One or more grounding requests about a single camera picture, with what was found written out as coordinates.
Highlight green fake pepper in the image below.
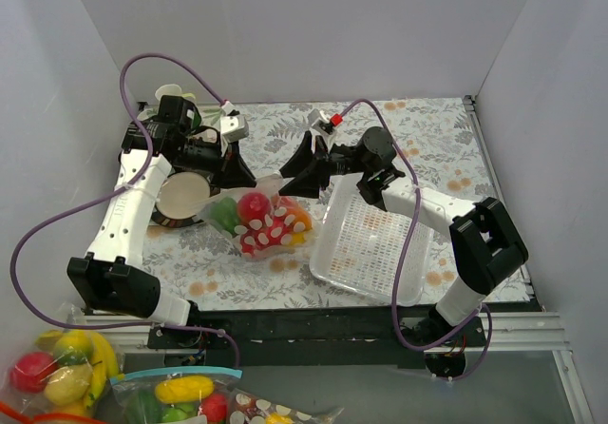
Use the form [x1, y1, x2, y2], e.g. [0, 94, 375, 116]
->
[208, 198, 240, 237]

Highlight polka dot zip bag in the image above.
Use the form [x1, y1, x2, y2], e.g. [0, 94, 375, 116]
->
[199, 173, 317, 260]

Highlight white plastic basket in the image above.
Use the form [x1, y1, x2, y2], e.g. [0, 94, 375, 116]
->
[310, 174, 411, 304]

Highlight red fake tomato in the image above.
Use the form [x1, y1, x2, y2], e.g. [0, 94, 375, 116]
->
[237, 192, 272, 223]

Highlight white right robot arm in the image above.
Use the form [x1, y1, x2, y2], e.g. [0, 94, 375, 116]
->
[279, 126, 529, 346]

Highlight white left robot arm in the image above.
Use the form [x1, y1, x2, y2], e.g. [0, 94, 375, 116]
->
[67, 94, 257, 348]

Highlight blue zip bag of fruit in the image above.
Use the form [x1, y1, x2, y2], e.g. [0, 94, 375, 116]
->
[110, 366, 242, 423]

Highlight polka dot spare bag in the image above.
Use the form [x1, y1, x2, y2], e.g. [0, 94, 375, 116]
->
[225, 389, 344, 424]

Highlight bag of yellow fruit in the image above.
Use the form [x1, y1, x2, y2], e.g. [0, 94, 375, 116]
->
[1, 327, 124, 418]

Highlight pale yellow mug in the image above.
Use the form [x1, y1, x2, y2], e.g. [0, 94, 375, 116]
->
[155, 84, 196, 107]

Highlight round black rimmed plate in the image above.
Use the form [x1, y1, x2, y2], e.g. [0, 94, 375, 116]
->
[151, 171, 219, 229]

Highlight floral table mat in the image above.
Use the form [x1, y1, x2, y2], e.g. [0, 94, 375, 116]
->
[142, 98, 495, 311]

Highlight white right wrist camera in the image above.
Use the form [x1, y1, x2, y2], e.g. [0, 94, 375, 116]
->
[307, 109, 343, 135]

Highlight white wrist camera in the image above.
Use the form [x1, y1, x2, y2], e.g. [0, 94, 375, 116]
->
[219, 111, 249, 144]
[307, 109, 343, 135]

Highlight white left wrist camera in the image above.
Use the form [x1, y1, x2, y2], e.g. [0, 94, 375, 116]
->
[219, 111, 249, 144]

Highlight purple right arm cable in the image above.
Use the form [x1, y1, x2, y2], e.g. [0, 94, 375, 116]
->
[332, 98, 495, 381]

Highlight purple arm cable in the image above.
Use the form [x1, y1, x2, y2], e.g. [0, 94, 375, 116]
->
[9, 52, 242, 371]
[332, 98, 495, 381]

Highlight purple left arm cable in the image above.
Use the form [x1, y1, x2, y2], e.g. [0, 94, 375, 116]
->
[9, 52, 242, 371]

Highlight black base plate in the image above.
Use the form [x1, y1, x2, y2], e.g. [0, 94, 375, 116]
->
[146, 307, 488, 371]

